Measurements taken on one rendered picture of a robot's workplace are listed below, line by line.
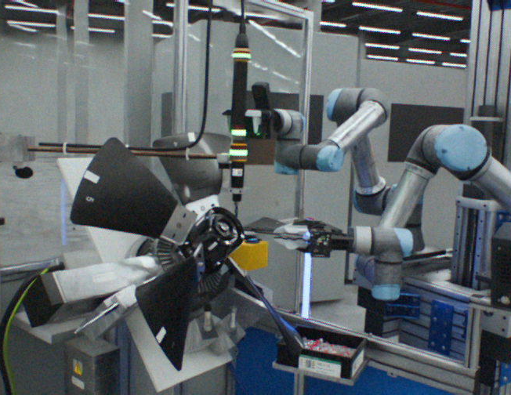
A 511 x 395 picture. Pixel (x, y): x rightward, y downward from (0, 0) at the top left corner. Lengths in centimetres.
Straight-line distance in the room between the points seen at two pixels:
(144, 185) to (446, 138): 76
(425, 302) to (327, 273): 266
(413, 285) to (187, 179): 97
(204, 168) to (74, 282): 48
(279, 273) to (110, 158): 169
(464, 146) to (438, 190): 436
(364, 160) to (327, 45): 253
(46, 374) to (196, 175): 94
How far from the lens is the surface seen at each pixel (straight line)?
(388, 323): 213
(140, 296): 116
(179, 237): 141
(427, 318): 209
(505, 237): 147
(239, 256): 193
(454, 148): 151
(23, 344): 204
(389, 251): 151
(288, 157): 167
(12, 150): 163
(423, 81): 568
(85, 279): 132
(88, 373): 167
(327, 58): 453
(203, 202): 149
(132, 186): 135
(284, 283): 294
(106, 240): 156
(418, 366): 168
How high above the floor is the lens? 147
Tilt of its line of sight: 7 degrees down
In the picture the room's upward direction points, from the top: 2 degrees clockwise
